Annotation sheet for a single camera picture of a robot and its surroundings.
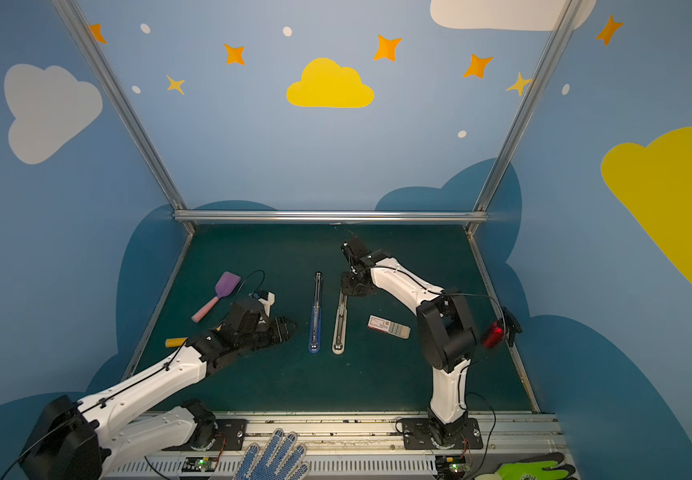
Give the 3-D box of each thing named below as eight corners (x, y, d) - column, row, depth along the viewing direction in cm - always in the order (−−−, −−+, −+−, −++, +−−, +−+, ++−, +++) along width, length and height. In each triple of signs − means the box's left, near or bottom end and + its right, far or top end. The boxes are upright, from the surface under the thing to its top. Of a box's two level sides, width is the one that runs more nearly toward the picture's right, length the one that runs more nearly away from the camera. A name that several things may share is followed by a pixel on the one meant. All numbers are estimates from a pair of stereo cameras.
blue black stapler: (307, 355, 89) (307, 352, 88) (315, 275, 108) (314, 272, 107) (323, 355, 89) (322, 352, 88) (327, 275, 109) (327, 272, 107)
